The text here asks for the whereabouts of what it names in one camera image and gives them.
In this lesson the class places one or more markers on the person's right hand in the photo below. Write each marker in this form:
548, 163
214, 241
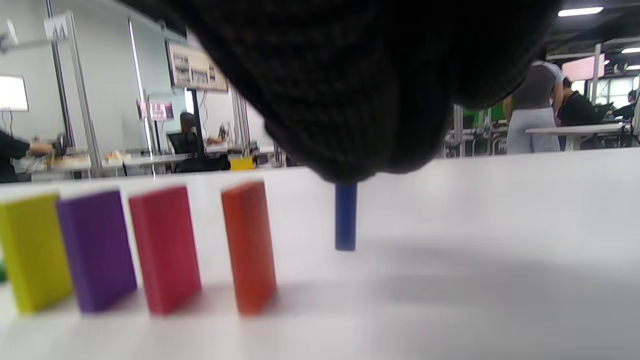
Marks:
350, 75

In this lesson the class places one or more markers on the blue domino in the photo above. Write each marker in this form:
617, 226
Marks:
346, 220

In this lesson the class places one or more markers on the orange domino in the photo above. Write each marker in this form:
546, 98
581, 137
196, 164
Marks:
248, 250

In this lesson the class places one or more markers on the pink domino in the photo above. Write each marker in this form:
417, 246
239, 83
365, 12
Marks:
165, 250

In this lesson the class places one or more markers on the purple domino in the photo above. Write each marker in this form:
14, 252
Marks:
97, 250

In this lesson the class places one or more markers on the yellow domino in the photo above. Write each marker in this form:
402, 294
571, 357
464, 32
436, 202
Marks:
35, 250

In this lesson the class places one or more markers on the green domino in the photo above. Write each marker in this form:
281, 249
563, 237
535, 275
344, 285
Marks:
2, 271

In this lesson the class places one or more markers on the yellow orange plastic container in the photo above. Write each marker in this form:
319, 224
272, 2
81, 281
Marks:
242, 163

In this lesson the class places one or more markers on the white desk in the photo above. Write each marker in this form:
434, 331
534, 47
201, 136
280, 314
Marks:
575, 130

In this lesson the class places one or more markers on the pink sign board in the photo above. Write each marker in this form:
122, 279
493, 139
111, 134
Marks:
582, 67

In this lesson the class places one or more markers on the ceiling light strip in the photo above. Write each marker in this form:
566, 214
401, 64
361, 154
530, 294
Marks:
580, 11

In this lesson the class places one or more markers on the bright white screen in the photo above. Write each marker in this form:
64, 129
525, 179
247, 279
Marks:
12, 92

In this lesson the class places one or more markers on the wall display board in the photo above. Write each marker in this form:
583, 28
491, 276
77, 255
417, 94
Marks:
197, 67

